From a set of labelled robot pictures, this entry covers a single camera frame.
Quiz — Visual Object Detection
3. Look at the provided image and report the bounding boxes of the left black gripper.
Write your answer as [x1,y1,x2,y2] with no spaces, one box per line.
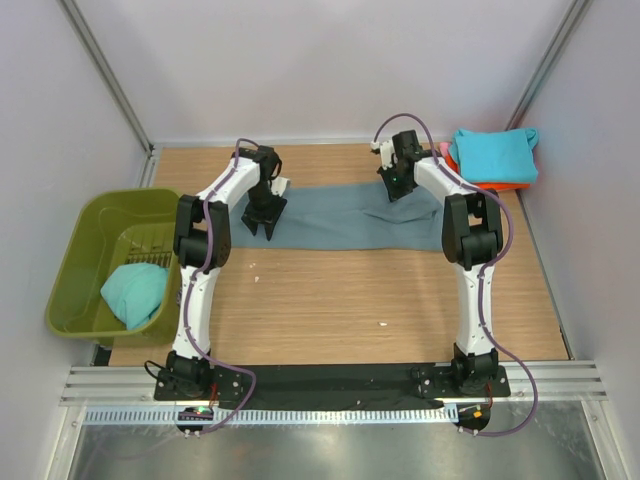
[243,182,287,239]

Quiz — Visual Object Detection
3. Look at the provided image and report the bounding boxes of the grey-blue t-shirt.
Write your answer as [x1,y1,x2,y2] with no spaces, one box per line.
[230,183,443,252]

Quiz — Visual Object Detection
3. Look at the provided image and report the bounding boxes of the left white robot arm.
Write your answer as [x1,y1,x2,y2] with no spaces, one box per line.
[160,139,287,400]

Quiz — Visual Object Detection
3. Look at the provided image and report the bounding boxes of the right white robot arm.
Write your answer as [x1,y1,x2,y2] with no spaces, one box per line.
[371,130,503,396]

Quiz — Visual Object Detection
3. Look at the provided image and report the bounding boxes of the folded pink t-shirt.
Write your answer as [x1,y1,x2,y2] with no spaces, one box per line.
[439,142,451,157]

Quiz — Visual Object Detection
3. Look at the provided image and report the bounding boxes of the folded orange t-shirt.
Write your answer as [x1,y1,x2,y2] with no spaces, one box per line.
[445,153,530,191]

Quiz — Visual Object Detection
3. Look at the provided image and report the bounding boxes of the folded cyan t-shirt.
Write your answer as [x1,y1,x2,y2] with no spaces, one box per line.
[449,128,539,184]

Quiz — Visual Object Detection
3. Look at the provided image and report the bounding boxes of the crumpled teal t-shirt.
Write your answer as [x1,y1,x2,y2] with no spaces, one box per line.
[100,263,169,330]

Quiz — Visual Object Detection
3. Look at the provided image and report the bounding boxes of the green plastic basket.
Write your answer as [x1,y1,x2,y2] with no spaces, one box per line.
[45,188,181,347]

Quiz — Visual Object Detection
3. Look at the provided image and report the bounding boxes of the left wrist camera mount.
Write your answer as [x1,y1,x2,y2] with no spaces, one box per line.
[270,176,291,197]

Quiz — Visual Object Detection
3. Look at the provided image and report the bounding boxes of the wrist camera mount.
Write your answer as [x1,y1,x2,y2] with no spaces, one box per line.
[270,176,291,197]
[370,140,395,170]

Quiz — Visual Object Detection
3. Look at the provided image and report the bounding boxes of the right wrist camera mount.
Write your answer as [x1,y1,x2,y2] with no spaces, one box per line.
[370,140,395,170]

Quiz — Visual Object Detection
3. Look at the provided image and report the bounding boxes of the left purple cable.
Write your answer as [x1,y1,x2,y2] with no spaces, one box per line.
[182,137,259,434]

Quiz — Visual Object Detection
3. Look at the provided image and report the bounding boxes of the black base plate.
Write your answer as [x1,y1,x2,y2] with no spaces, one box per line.
[154,360,511,410]

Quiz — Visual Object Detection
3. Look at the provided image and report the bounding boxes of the white slotted cable duct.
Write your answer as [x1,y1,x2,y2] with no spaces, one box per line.
[83,404,458,427]

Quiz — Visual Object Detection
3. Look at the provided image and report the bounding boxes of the aluminium rail frame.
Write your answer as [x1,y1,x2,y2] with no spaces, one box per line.
[59,361,607,407]

